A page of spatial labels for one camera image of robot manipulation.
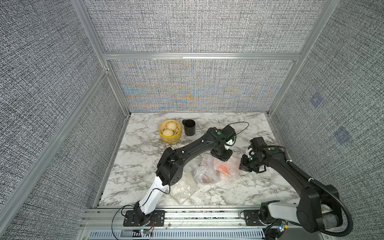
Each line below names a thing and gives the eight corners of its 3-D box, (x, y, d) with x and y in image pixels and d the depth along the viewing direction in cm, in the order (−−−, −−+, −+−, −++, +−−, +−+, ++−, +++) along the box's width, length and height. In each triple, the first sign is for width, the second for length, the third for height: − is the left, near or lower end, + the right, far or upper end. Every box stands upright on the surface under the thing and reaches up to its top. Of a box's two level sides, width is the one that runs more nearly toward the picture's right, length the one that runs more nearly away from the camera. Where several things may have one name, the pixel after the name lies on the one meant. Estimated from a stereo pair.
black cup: (182, 135, 108) (181, 127, 101) (182, 127, 113) (182, 119, 106) (195, 135, 108) (195, 127, 101) (194, 127, 113) (195, 119, 106)
